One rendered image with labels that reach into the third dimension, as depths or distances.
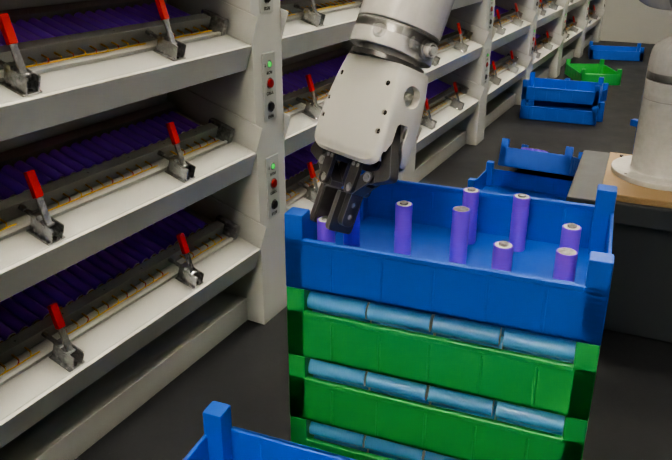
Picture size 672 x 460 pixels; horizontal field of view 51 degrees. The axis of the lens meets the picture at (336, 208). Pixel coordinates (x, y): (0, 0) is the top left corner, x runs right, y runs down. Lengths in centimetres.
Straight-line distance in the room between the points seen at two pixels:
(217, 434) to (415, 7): 43
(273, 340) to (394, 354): 69
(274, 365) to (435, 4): 81
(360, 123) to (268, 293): 78
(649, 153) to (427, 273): 84
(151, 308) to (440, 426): 58
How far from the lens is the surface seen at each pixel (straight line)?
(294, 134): 138
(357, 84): 68
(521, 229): 78
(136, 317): 114
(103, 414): 118
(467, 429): 73
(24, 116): 90
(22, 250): 95
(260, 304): 140
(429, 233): 82
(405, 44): 66
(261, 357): 132
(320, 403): 77
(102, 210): 103
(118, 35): 108
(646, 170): 143
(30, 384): 103
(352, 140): 67
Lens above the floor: 74
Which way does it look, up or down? 22 degrees down
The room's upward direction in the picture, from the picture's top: straight up
